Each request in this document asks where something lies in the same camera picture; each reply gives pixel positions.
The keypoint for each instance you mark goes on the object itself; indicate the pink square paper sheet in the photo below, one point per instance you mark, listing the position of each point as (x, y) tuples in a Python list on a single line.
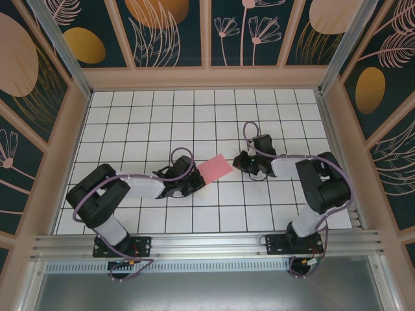
[(217, 168)]

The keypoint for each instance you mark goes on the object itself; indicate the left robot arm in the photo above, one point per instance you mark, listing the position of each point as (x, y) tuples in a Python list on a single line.
[(97, 194)]

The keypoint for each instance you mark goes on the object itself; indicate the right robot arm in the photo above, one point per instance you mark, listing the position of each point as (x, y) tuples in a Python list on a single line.
[(324, 188)]

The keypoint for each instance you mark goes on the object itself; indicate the grey metal sheet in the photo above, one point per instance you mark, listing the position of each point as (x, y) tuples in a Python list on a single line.
[(207, 291)]

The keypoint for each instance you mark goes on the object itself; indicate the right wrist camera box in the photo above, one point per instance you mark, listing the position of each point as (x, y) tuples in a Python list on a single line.
[(250, 151)]

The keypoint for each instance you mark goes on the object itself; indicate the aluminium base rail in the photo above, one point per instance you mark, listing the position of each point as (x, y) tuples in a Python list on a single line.
[(207, 243)]

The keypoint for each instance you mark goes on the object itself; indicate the aluminium side rail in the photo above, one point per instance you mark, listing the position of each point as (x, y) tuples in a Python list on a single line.
[(332, 136)]

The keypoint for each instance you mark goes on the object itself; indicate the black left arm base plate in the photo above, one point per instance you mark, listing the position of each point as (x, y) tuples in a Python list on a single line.
[(142, 243)]

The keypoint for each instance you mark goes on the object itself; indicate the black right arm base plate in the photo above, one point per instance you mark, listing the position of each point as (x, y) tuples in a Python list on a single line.
[(275, 243)]

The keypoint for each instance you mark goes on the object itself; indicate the aluminium frame post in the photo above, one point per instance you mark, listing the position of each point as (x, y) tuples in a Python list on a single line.
[(347, 48), (61, 48)]

